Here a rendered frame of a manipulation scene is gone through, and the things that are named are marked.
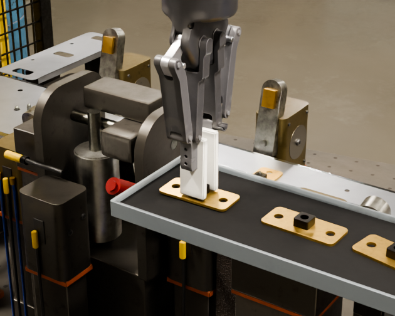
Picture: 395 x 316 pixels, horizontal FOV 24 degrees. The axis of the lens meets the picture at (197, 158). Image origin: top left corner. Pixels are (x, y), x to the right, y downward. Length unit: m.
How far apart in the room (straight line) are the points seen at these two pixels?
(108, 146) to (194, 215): 0.24
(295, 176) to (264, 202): 0.41
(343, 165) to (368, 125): 1.97
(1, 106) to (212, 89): 0.78
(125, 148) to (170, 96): 0.26
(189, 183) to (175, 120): 0.09
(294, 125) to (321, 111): 2.68
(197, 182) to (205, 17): 0.19
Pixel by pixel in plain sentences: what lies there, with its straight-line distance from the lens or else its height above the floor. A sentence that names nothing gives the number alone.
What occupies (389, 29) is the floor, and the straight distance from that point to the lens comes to 5.38.
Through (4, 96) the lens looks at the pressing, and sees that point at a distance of 1.71.
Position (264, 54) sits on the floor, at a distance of 4.88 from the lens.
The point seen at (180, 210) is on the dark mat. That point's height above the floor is 1.16.
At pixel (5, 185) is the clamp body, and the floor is 1.01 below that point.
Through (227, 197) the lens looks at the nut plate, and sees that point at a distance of 0.98.
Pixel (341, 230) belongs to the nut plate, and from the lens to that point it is 0.93.
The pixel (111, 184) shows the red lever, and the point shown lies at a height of 1.15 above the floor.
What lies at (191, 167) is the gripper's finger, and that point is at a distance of 0.94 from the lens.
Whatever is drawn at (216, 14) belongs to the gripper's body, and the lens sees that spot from 0.88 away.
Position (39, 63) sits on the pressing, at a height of 1.00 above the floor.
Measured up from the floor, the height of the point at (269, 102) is 1.07.
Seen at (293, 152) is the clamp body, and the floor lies 0.98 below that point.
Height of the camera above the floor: 1.63
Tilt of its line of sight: 26 degrees down
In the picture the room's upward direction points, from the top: straight up
